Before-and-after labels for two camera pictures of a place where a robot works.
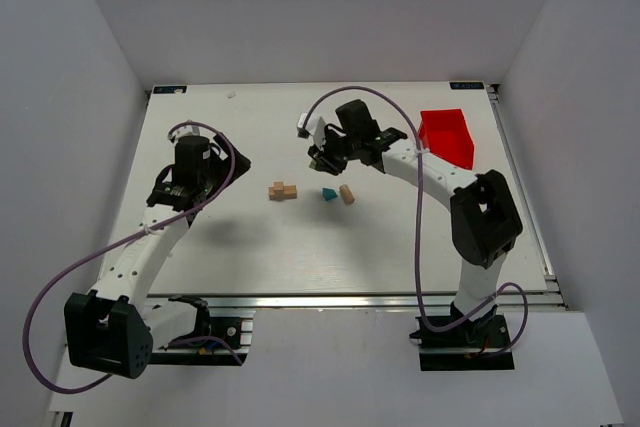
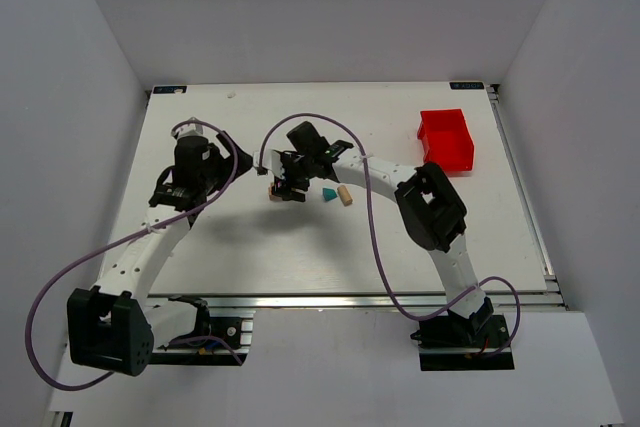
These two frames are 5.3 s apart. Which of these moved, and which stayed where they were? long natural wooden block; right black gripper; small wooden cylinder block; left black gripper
Moved: right black gripper
Stayed: left black gripper; long natural wooden block; small wooden cylinder block
